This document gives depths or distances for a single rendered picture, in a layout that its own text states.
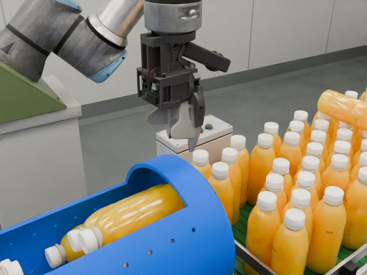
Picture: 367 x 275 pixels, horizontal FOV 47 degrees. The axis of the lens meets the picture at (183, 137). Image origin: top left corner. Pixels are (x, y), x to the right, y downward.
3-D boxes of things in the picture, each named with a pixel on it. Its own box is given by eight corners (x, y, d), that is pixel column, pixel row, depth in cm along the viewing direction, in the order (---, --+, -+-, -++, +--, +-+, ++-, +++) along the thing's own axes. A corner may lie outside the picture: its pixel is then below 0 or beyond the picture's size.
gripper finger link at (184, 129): (169, 159, 72) (160, 107, 69) (195, 149, 75) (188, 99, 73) (179, 162, 70) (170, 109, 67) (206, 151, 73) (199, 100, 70)
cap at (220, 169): (230, 171, 100) (230, 165, 100) (225, 180, 97) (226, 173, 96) (214, 168, 102) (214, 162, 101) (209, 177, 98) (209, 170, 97)
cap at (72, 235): (90, 246, 74) (81, 251, 73) (84, 247, 77) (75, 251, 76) (82, 226, 74) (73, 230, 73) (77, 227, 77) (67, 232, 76)
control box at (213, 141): (156, 163, 120) (155, 131, 115) (209, 143, 131) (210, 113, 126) (177, 179, 113) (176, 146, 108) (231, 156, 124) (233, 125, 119)
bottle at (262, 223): (238, 271, 97) (244, 208, 88) (250, 252, 102) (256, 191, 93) (268, 284, 94) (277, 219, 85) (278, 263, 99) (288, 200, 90)
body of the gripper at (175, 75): (136, 100, 72) (133, 29, 66) (177, 89, 76) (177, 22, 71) (162, 114, 66) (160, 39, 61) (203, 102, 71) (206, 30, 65)
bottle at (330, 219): (303, 249, 103) (315, 187, 94) (333, 253, 102) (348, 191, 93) (305, 270, 97) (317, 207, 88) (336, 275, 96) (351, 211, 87)
